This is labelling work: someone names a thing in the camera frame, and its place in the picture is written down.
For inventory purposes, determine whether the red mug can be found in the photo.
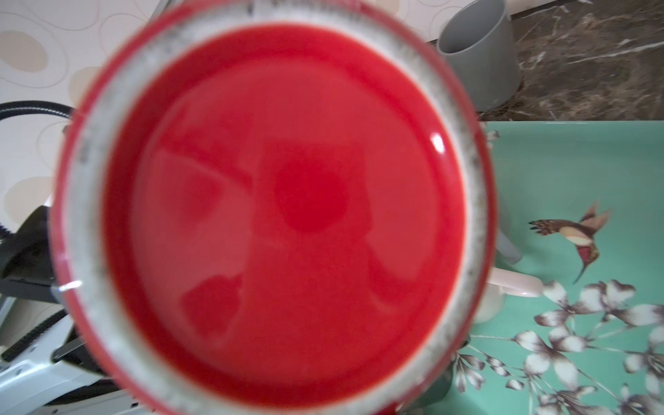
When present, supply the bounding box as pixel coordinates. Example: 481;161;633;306
49;1;498;414

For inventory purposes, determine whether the tall dark grey mug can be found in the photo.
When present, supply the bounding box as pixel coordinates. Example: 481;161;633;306
437;0;522;112

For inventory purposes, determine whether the mint green floral tray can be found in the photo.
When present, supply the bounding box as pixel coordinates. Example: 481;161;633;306
413;122;663;414

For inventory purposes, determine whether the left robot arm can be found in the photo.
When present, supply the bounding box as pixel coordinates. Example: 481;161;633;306
1;204;155;414

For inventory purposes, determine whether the small light grey mug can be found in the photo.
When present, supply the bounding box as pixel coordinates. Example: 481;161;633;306
496;195;523;265

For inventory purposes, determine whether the pale pink mug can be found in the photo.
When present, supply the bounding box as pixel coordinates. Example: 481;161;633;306
472;267;544;324

